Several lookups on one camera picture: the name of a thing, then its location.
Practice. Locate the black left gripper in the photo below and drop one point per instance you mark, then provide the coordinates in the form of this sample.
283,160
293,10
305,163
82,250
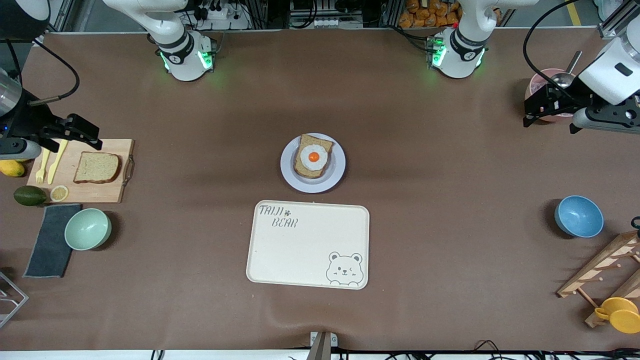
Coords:
573,94

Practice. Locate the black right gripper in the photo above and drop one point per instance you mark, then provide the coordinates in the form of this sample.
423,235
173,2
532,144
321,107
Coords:
25,123

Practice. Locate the brown bread slice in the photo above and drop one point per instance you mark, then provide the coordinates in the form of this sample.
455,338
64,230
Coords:
325,145
97,167

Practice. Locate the pale lavender round plate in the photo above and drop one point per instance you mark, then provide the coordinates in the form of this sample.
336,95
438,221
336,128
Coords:
336,175

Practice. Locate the fried egg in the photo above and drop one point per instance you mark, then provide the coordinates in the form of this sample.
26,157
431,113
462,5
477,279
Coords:
313,157

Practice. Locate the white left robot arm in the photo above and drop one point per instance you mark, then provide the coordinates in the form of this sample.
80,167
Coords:
457,52

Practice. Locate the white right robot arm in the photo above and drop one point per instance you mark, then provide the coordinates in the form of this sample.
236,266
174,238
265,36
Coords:
185,55

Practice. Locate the clear ice cubes pile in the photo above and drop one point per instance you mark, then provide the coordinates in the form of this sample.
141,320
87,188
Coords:
539,86

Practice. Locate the pink bowl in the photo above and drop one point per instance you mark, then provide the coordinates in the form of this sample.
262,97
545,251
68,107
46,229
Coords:
540,75

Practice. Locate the yellow plastic knife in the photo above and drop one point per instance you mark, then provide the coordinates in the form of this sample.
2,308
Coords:
55,167

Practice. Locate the metal scoop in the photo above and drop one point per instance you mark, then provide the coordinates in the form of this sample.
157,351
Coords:
574,62

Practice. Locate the yellow plastic fork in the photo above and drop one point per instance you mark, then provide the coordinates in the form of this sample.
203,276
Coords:
41,175

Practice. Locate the lemon slice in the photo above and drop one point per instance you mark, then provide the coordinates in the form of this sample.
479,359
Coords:
59,193

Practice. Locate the wooden cutting board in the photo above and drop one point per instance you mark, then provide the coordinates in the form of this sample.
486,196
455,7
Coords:
90,192

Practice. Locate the yellow lemon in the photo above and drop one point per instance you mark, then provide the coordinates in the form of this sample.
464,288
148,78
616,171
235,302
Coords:
11,168

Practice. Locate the green avocado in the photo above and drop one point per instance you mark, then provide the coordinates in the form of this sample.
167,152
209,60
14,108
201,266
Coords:
29,196

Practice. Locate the mint green bowl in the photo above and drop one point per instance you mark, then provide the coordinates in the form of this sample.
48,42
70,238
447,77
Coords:
87,229

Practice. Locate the dark grey cloth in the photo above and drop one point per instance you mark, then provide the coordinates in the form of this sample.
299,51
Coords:
50,245

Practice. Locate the blue bowl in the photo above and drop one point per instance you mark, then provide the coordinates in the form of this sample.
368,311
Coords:
580,217

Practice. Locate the orange snack bags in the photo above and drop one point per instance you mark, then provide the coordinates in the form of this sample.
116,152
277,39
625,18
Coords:
425,12

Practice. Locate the wooden rack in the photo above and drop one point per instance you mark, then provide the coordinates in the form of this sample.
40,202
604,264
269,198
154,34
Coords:
600,262

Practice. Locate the white power strip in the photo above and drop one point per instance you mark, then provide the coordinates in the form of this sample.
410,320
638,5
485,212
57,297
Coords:
220,20

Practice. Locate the yellow cup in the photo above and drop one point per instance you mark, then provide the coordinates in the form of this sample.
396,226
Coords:
622,317

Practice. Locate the cream bear print tray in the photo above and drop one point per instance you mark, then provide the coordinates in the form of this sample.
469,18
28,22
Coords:
300,250

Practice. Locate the aluminium frame post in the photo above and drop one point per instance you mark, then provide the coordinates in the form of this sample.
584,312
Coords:
620,20

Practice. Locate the grey camera mount pole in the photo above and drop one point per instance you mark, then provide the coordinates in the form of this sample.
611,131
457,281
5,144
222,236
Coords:
322,346

